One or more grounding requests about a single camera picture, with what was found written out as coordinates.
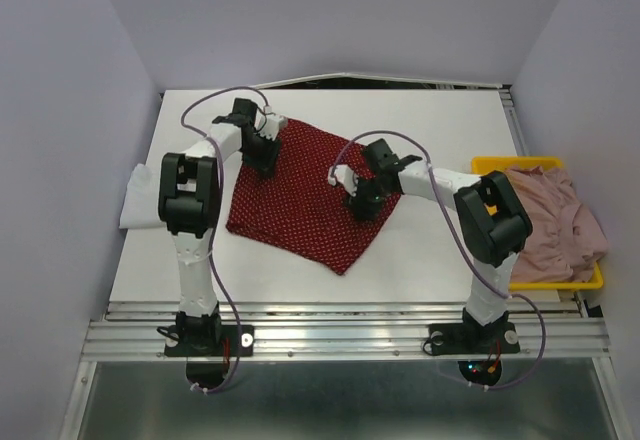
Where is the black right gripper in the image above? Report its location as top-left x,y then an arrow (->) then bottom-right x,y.
342,177 -> 392,225

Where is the pink skirt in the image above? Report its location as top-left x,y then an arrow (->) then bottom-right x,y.
502,165 -> 611,284

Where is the aluminium mounting rail frame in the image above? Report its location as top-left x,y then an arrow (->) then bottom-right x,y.
59,82 -> 626,440

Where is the yellow plastic tray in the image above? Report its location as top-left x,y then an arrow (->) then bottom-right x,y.
471,155 -> 606,292

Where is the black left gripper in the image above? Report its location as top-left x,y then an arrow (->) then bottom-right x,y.
240,130 -> 283,178

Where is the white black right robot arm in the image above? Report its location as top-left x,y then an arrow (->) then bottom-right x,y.
328,139 -> 533,350

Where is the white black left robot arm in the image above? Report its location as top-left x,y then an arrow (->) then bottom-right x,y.
158,98 -> 288,354

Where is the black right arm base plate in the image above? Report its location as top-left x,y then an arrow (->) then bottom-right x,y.
422,323 -> 521,357

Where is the red polka dot skirt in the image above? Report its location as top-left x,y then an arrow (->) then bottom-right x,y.
226,119 -> 400,275

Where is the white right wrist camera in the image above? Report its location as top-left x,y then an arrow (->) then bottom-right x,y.
327,164 -> 360,197

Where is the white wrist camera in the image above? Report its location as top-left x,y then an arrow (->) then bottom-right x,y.
256,113 -> 288,141
327,164 -> 360,197

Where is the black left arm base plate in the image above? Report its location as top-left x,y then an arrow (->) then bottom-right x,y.
161,324 -> 255,358

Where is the white skirt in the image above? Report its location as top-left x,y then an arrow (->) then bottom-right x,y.
119,164 -> 163,230

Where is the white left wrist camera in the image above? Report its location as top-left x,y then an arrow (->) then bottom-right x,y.
256,113 -> 288,141

